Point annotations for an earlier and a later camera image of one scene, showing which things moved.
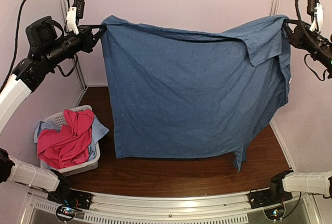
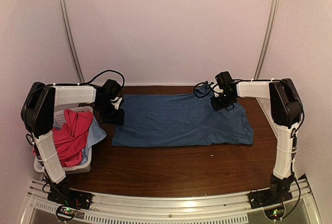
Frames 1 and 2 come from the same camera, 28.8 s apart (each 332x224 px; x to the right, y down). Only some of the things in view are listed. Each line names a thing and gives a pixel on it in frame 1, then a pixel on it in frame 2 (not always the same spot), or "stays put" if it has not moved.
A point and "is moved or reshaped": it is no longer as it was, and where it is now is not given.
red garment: (69, 145) stays put
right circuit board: (276, 213) stays put
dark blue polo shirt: (183, 95) is moved or reshaped
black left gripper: (89, 41) -> (117, 120)
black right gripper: (295, 37) -> (216, 107)
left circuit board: (66, 212) stays put
